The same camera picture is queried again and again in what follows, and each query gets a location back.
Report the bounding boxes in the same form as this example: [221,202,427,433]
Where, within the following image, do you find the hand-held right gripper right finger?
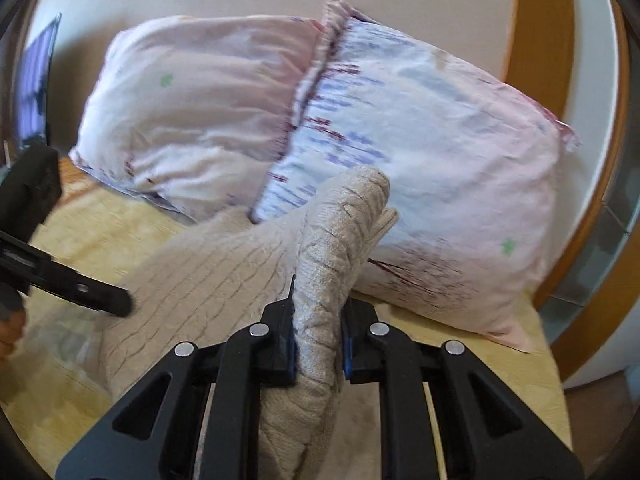
[340,299,585,480]

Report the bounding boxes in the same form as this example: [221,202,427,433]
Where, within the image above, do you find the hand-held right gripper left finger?
[55,274,299,480]

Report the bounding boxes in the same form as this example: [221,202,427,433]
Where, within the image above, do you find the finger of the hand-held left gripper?
[22,254,133,319]

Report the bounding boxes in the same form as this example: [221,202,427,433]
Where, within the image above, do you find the beige cable knit sweater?
[96,165,399,480]

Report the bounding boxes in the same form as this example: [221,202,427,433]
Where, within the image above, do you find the person's left hand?
[0,309,27,357]

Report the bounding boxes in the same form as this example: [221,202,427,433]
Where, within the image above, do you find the yellow patterned bed sheet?
[0,155,574,480]

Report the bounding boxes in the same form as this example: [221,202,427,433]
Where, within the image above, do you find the window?
[16,12,62,142]

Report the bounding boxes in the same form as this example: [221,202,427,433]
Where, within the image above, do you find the pink and blue floral pillow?
[250,0,584,356]

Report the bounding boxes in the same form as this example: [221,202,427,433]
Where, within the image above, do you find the wooden framed glass door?
[502,0,634,392]

